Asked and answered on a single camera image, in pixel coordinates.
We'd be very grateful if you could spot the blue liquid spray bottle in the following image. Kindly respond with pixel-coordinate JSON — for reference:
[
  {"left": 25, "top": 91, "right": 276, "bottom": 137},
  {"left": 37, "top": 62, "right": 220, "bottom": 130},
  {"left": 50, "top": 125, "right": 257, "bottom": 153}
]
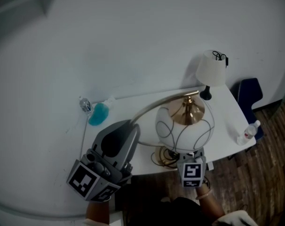
[{"left": 87, "top": 95, "right": 116, "bottom": 127}]

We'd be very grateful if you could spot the dark blue chair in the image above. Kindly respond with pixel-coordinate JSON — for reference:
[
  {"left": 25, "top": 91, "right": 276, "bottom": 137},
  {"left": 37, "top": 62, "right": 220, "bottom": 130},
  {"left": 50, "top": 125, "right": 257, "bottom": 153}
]
[{"left": 228, "top": 78, "right": 265, "bottom": 160}]

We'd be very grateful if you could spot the pale wrist bracelet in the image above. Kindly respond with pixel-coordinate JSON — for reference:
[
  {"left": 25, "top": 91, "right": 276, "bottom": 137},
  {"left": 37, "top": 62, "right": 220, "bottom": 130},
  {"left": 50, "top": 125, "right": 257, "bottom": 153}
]
[{"left": 195, "top": 188, "right": 213, "bottom": 200}]

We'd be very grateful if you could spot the person's dark garment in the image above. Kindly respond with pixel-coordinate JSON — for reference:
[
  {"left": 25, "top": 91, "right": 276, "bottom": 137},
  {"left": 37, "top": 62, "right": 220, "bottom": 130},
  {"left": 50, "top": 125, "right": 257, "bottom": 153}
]
[{"left": 133, "top": 196, "right": 204, "bottom": 226}]

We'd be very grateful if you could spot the black cable with switch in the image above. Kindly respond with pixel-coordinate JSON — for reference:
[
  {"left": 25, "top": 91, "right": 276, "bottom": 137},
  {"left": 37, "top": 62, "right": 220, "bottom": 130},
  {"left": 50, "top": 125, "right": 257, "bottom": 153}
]
[{"left": 212, "top": 50, "right": 230, "bottom": 68}]

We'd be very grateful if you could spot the clear water bottle blue label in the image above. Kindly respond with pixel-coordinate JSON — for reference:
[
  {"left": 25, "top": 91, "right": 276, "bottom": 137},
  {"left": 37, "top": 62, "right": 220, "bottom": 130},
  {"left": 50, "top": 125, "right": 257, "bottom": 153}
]
[{"left": 79, "top": 97, "right": 92, "bottom": 114}]

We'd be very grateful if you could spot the clear water bottle red label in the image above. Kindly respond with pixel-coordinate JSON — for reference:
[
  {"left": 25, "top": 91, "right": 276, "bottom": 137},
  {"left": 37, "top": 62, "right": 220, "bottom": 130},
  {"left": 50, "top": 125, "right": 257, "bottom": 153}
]
[{"left": 237, "top": 120, "right": 261, "bottom": 146}]

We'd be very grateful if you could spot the white globe lamp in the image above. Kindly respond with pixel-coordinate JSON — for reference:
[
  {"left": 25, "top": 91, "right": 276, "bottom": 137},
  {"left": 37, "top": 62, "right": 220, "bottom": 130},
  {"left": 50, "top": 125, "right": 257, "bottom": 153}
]
[{"left": 130, "top": 90, "right": 215, "bottom": 169}]

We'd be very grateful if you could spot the person's right forearm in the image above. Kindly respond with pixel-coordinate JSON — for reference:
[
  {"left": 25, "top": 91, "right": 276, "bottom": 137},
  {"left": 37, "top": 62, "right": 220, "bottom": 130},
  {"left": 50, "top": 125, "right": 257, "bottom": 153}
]
[{"left": 195, "top": 186, "right": 226, "bottom": 221}]

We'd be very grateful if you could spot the person's left forearm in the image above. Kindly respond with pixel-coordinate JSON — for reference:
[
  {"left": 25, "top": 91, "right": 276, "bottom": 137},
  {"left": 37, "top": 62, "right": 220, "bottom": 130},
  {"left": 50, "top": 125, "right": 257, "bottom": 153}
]
[{"left": 86, "top": 200, "right": 111, "bottom": 221}]

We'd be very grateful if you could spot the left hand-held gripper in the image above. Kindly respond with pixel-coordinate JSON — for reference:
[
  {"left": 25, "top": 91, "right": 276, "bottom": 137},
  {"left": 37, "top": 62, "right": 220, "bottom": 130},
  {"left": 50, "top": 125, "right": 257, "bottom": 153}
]
[{"left": 66, "top": 119, "right": 141, "bottom": 202}]

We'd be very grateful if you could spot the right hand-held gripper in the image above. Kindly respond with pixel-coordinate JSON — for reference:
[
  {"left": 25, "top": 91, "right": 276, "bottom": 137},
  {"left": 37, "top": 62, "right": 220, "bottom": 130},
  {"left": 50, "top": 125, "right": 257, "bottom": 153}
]
[{"left": 176, "top": 149, "right": 207, "bottom": 188}]

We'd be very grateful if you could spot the table lamp, white shade, black base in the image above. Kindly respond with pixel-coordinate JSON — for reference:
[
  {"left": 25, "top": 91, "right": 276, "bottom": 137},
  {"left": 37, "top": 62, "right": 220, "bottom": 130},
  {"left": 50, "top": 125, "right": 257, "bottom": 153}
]
[{"left": 195, "top": 49, "right": 229, "bottom": 101}]

